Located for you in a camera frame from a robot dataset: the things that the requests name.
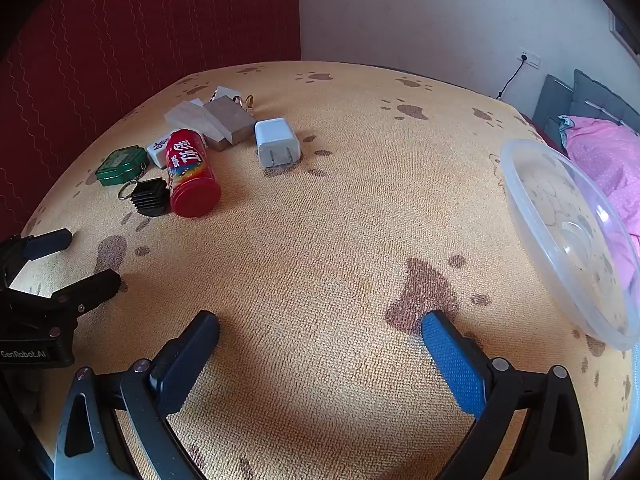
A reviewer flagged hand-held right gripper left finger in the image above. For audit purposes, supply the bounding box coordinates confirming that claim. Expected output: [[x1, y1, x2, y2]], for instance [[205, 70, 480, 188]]
[[54, 310, 221, 480]]

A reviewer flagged white foam block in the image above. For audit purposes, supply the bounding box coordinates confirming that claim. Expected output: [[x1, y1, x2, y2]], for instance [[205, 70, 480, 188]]
[[210, 86, 243, 106]]

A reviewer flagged dark wood block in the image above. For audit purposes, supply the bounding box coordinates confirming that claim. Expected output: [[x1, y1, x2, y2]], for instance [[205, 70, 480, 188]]
[[202, 97, 257, 151]]

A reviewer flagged clear plastic bowl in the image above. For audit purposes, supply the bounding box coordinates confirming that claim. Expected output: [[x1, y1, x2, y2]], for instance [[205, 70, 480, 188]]
[[500, 139, 640, 352]]

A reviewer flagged green metal tin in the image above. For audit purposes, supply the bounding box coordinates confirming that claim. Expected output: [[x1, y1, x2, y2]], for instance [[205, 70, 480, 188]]
[[95, 145, 149, 187]]

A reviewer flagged grey quilted cushion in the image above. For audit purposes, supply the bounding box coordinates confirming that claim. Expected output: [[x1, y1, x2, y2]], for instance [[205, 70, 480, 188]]
[[570, 69, 640, 133]]

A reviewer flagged blue grey bed frame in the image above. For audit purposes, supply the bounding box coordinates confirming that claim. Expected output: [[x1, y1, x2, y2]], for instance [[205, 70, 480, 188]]
[[532, 74, 576, 146]]

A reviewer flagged red curtain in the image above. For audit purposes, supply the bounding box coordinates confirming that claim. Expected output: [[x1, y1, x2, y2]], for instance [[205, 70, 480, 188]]
[[0, 0, 302, 241]]

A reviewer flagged black power cable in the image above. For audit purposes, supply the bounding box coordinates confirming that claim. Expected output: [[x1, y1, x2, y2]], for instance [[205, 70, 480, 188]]
[[495, 57, 526, 101]]

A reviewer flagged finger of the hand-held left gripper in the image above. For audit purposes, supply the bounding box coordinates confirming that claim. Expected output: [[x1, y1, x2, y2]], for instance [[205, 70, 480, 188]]
[[0, 228, 74, 287], [42, 268, 122, 322]]

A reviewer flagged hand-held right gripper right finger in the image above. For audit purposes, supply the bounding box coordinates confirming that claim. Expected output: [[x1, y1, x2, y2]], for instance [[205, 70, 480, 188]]
[[421, 310, 588, 480]]

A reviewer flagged metal keyring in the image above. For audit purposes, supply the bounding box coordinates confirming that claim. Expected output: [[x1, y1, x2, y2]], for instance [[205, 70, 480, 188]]
[[117, 165, 148, 201]]

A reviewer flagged black ribbed block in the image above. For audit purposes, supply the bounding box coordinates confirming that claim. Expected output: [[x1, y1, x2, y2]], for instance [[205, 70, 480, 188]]
[[131, 178, 172, 218]]

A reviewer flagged white tile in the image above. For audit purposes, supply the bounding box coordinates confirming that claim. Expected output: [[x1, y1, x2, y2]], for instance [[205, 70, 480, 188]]
[[146, 136, 173, 170]]

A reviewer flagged light wood block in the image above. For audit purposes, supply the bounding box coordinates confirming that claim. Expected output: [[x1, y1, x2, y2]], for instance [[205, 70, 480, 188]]
[[165, 100, 221, 137]]

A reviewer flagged white charger plug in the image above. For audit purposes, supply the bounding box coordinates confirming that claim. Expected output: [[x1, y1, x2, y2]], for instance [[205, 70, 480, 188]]
[[254, 118, 301, 169]]

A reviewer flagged framed wall picture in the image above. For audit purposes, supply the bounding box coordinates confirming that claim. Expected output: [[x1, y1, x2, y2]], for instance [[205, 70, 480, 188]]
[[610, 10, 640, 58]]

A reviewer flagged red candy can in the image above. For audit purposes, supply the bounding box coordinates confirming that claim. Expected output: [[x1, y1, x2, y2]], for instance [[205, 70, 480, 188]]
[[165, 129, 222, 218]]

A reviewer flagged pink dotted quilt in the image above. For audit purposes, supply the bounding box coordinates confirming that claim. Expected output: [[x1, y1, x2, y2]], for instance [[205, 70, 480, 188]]
[[557, 115, 640, 281]]

